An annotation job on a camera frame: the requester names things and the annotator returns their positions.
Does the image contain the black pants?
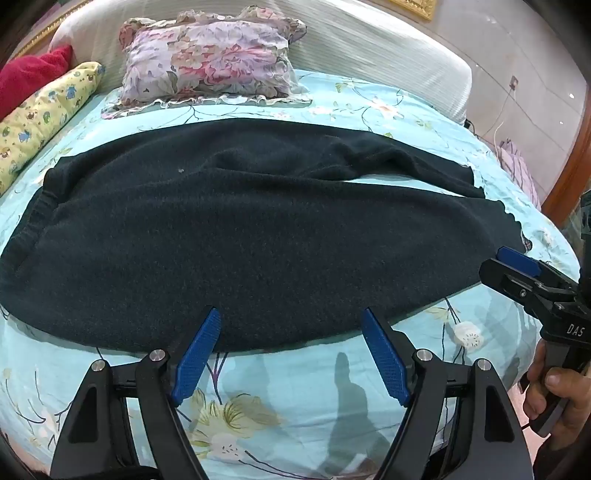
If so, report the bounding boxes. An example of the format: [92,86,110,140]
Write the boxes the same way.
[0,117,527,354]

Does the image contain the gold picture frame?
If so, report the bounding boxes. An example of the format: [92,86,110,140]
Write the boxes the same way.
[396,0,437,21]

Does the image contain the purple checked cloth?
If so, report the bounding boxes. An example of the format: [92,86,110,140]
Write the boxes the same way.
[496,138,542,210]

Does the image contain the purple floral pillow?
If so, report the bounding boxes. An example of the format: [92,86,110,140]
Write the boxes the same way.
[102,6,312,118]

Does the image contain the white ribbed headboard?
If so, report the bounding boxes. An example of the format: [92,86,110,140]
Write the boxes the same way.
[48,0,472,126]

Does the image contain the teal floral bed sheet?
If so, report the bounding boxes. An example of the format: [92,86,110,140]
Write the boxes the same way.
[0,69,583,480]

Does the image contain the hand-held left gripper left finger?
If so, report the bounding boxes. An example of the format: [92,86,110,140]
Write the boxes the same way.
[50,305,222,480]

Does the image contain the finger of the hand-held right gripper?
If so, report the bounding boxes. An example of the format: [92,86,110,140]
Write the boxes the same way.
[479,258,550,305]
[496,246,555,278]

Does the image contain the white cable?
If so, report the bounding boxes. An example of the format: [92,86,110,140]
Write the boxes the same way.
[480,88,514,149]

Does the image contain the wooden framed glass door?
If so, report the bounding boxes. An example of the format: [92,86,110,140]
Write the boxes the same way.
[541,131,591,259]

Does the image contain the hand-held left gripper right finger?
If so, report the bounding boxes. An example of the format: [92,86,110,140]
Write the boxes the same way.
[361,308,532,480]

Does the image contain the person's right hand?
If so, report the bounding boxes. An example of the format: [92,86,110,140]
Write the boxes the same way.
[523,342,591,439]

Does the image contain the yellow floral pillow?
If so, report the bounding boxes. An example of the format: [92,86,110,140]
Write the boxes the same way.
[0,61,106,195]

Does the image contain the red pillow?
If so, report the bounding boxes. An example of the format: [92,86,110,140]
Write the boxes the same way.
[0,45,75,121]

